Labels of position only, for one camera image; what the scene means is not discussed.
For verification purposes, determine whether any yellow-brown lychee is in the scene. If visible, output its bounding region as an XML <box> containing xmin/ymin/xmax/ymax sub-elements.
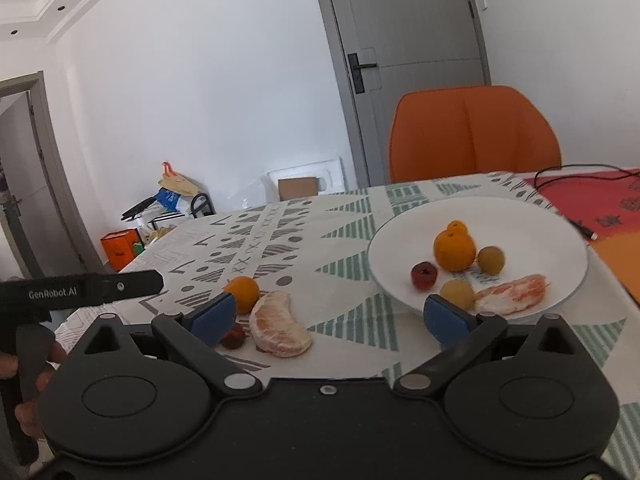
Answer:
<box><xmin>477</xmin><ymin>245</ymin><xmax>506</xmax><ymax>276</ymax></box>

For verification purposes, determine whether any yellow lychee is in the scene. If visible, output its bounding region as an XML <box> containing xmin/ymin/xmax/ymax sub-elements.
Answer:
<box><xmin>440</xmin><ymin>279</ymin><xmax>476</xmax><ymax>311</ymax></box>

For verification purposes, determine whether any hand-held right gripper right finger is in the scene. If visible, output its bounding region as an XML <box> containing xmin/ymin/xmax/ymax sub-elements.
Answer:
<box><xmin>392</xmin><ymin>294</ymin><xmax>578</xmax><ymax>401</ymax></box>

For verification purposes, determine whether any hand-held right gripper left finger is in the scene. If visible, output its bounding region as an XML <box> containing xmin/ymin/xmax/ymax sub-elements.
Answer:
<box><xmin>80</xmin><ymin>292</ymin><xmax>263</xmax><ymax>401</ymax></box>

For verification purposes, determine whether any person's left hand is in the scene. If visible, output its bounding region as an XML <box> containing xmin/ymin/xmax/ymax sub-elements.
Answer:
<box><xmin>0</xmin><ymin>342</ymin><xmax>68</xmax><ymax>442</ymax></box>

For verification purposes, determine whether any black cable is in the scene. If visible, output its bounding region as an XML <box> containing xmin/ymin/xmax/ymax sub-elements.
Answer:
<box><xmin>534</xmin><ymin>162</ymin><xmax>640</xmax><ymax>241</ymax></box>

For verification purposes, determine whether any black folded item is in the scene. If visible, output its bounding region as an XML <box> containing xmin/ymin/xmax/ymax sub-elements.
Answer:
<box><xmin>120</xmin><ymin>195</ymin><xmax>160</xmax><ymax>222</ymax></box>

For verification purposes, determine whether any grey side door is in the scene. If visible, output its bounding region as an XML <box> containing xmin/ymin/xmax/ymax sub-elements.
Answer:
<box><xmin>0</xmin><ymin>71</ymin><xmax>106</xmax><ymax>281</ymax></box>

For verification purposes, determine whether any blue and white bag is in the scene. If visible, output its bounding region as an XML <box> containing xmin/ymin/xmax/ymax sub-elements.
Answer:
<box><xmin>154</xmin><ymin>187</ymin><xmax>182</xmax><ymax>212</ymax></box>

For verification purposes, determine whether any white plate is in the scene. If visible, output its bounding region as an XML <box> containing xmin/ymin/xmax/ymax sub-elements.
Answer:
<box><xmin>366</xmin><ymin>196</ymin><xmax>590</xmax><ymax>317</ymax></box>

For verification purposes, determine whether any red and orange mat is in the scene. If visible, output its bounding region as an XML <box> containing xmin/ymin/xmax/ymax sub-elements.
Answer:
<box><xmin>522</xmin><ymin>167</ymin><xmax>640</xmax><ymax>306</ymax></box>

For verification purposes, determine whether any dark red lychee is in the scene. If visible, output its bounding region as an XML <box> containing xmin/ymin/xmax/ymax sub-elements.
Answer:
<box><xmin>220</xmin><ymin>323</ymin><xmax>247</xmax><ymax>350</ymax></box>

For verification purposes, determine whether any large orange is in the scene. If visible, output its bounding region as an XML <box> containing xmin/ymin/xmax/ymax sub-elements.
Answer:
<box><xmin>433</xmin><ymin>230</ymin><xmax>476</xmax><ymax>272</ymax></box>

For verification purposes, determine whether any white foam board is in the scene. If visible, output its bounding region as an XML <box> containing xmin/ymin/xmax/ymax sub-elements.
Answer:
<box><xmin>266</xmin><ymin>156</ymin><xmax>346</xmax><ymax>202</ymax></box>

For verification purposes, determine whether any orange chair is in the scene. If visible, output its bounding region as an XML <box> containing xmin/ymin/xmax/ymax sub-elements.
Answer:
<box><xmin>388</xmin><ymin>85</ymin><xmax>562</xmax><ymax>184</ymax></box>

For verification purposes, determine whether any orange box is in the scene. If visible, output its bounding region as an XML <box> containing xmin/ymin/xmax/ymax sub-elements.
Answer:
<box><xmin>100</xmin><ymin>229</ymin><xmax>144</xmax><ymax>271</ymax></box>

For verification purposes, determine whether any black door handle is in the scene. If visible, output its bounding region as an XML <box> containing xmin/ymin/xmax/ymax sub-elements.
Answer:
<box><xmin>347</xmin><ymin>52</ymin><xmax>378</xmax><ymax>94</ymax></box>

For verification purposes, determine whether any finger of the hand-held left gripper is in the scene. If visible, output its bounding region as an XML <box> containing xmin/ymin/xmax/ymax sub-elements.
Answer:
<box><xmin>101</xmin><ymin>269</ymin><xmax>165</xmax><ymax>306</ymax></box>

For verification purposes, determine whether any cardboard box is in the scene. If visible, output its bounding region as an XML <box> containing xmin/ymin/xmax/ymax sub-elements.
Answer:
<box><xmin>277</xmin><ymin>176</ymin><xmax>319</xmax><ymax>202</ymax></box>

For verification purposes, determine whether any peeled citrus segment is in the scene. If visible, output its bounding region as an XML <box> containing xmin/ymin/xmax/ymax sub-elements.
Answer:
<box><xmin>249</xmin><ymin>291</ymin><xmax>313</xmax><ymax>359</ymax></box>
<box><xmin>474</xmin><ymin>273</ymin><xmax>551</xmax><ymax>317</ymax></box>

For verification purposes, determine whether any medium orange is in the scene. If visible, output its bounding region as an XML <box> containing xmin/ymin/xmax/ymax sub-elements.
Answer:
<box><xmin>223</xmin><ymin>276</ymin><xmax>261</xmax><ymax>315</ymax></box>

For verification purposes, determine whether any brown paper bag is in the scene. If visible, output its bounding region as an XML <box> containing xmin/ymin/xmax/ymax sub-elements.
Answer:
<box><xmin>159</xmin><ymin>161</ymin><xmax>198</xmax><ymax>197</ymax></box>

